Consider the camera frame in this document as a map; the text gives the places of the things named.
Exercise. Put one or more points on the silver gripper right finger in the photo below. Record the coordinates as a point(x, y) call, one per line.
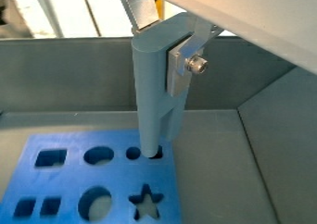
point(184, 60)

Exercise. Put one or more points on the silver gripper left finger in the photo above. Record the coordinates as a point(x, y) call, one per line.
point(141, 13)

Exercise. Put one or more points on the yellow frame part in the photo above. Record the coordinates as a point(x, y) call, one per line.
point(159, 8)

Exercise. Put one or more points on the blue foam shape board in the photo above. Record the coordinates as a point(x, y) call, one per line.
point(89, 178)

